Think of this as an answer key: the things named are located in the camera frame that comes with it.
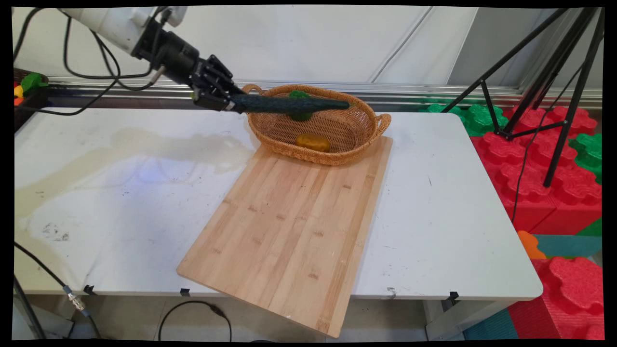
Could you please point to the black tripod stand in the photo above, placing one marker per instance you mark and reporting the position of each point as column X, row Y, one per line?
column 561, row 125

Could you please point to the long dark green cucumber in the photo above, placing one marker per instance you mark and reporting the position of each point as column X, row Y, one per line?
column 289, row 104

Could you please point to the green toy vegetable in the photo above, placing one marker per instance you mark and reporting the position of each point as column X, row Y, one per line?
column 33, row 82

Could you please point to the aluminium wall rail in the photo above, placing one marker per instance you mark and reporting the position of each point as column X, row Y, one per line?
column 414, row 91

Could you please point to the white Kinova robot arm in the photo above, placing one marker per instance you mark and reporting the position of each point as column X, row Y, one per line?
column 111, row 24

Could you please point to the black side tray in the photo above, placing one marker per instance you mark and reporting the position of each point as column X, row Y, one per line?
column 31, row 108

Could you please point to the large red foam block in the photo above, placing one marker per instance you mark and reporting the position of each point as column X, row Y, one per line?
column 530, row 188

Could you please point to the green bell pepper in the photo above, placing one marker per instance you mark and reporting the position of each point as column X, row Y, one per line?
column 301, row 116

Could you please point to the green foam block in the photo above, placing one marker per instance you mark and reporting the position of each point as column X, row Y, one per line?
column 475, row 118
column 589, row 152

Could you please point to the orange toy piece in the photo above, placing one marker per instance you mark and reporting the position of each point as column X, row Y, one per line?
column 18, row 101

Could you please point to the orange foam piece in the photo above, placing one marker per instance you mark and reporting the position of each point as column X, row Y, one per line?
column 529, row 245

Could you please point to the white table leg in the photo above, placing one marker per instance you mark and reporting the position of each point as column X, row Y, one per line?
column 458, row 323

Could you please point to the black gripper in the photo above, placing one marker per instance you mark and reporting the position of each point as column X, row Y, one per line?
column 178, row 55

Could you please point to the woven wicker basket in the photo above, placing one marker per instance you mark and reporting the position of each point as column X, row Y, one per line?
column 347, row 144

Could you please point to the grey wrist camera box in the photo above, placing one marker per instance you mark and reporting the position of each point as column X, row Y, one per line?
column 173, row 14

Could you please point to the wooden cutting board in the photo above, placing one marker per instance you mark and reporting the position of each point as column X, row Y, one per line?
column 289, row 231

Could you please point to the teal foam mat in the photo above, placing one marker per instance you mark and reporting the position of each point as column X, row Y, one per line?
column 573, row 246

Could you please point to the yellow potato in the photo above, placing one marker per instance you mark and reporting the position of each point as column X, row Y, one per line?
column 313, row 142

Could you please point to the yellow toy piece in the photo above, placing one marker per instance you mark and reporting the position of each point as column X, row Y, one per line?
column 19, row 91

